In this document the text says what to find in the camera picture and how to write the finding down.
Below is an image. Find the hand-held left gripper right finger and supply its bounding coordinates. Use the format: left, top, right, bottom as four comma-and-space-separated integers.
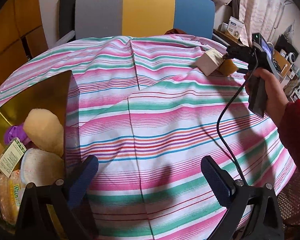
201, 156, 285, 240

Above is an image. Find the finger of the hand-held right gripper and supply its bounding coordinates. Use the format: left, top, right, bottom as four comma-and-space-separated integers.
224, 45, 255, 61

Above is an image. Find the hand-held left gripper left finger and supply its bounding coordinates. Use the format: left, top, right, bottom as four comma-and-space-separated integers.
15, 155, 99, 240

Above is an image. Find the orange brown block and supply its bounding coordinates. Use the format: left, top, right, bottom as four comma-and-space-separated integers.
219, 59, 238, 77

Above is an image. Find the beige cube box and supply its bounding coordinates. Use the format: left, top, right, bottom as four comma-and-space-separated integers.
195, 49, 224, 77

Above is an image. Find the round white scrubbing pad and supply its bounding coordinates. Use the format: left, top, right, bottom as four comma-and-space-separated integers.
20, 148, 65, 187

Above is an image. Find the large yellow sponge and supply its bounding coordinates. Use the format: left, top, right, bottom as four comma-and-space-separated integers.
23, 108, 64, 155

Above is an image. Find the small green carton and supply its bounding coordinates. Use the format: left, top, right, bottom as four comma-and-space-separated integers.
0, 140, 27, 178

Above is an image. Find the cracker packet with green label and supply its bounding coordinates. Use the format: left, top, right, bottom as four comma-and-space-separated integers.
0, 170, 28, 225

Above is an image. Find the purple snack packet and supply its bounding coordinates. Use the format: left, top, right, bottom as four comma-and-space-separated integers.
4, 124, 32, 145

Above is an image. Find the gold metal tin box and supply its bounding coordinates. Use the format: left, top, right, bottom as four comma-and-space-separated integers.
0, 70, 73, 230

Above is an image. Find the person's right forearm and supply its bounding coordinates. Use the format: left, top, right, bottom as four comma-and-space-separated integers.
277, 99, 300, 198

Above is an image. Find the person's right hand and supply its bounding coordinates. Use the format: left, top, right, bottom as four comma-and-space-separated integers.
244, 67, 290, 130

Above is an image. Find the white printed carton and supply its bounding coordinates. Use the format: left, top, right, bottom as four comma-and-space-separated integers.
227, 16, 245, 40

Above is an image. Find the black bag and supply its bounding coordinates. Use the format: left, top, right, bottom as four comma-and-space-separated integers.
275, 34, 300, 55

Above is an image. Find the white round device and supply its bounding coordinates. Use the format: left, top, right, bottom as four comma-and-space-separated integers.
285, 52, 299, 64

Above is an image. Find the pale patterned curtain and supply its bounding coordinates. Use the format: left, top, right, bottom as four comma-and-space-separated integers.
236, 0, 294, 47

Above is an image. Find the dark red cloth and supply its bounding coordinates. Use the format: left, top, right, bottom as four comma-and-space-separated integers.
164, 28, 187, 36

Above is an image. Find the red mesh basket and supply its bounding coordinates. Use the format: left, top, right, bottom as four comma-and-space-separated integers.
275, 167, 300, 230

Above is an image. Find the pink green striped tablecloth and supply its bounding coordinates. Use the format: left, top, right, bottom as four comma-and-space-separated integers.
0, 35, 297, 240

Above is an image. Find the grey yellow blue chair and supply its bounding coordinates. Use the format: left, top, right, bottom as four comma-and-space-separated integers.
74, 0, 215, 40

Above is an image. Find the white foam strip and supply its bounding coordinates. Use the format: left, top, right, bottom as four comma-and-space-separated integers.
55, 30, 75, 46

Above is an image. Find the wooden panelled wardrobe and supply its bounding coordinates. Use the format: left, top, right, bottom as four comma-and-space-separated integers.
0, 0, 49, 98

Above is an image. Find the black rolled mat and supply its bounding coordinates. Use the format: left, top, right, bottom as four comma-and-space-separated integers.
59, 0, 80, 39

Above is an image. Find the black cable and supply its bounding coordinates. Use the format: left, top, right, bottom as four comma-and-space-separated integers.
216, 55, 260, 186

